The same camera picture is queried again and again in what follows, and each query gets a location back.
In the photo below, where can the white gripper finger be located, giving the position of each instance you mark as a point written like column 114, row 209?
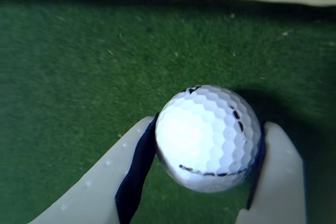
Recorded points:
column 283, row 182
column 105, row 182

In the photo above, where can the white golf ball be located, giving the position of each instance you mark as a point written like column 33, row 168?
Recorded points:
column 207, row 140

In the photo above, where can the long green turf mat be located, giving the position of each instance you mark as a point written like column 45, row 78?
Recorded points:
column 78, row 64

